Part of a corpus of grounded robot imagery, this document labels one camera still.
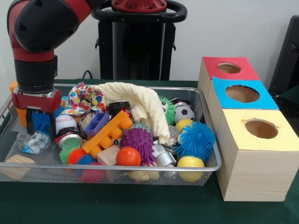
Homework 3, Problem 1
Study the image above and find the clear plastic packet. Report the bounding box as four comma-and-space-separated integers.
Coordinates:
17, 131, 52, 155

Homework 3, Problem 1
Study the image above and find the cream knitted cloth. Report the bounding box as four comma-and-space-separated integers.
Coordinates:
93, 82, 171, 144

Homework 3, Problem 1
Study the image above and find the purple toy building block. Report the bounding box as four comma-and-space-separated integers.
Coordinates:
85, 113, 111, 137

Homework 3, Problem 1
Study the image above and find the yellow ball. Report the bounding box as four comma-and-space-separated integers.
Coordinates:
178, 155, 206, 182

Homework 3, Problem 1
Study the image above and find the purple spiky ball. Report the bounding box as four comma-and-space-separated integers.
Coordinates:
121, 128, 156, 164

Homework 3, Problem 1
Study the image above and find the large blue spiky ball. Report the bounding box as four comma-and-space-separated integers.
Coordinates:
177, 121, 216, 162

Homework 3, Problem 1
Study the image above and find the small blue spiky ball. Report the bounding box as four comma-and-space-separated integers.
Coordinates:
33, 106, 65, 136

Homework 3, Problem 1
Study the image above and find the colourful patterned cloth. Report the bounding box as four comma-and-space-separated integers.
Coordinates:
60, 82, 107, 116

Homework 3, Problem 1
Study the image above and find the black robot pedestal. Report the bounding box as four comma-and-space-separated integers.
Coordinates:
90, 0, 188, 81

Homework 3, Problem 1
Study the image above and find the orange ball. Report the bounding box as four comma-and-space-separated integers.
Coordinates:
116, 147, 142, 167

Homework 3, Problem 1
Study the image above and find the shallow clear mesh bin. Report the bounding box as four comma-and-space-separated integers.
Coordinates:
0, 83, 223, 186

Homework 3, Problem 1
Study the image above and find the flat wooden block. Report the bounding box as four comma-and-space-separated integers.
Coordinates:
0, 155, 36, 181

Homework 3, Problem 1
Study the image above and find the white baseball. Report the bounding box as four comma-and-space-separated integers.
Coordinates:
55, 114, 78, 136

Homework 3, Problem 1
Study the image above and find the wooden box with three holes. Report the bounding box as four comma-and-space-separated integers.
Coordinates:
198, 56, 299, 202

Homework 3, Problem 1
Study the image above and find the dark green table cloth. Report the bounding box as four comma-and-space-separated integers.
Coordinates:
0, 78, 299, 224

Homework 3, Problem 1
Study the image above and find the dark metal can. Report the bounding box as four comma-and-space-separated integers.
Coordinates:
56, 131, 83, 151

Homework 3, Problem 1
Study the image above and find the orange toy building block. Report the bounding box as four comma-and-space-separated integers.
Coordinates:
9, 82, 28, 127
83, 111, 134, 159

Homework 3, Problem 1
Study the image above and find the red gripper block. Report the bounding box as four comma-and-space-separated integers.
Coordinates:
11, 89, 62, 137

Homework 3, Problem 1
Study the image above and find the black chair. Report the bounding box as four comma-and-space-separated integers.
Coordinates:
270, 15, 299, 98

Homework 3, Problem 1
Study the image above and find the small soccer ball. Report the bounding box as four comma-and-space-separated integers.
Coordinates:
173, 102, 196, 123

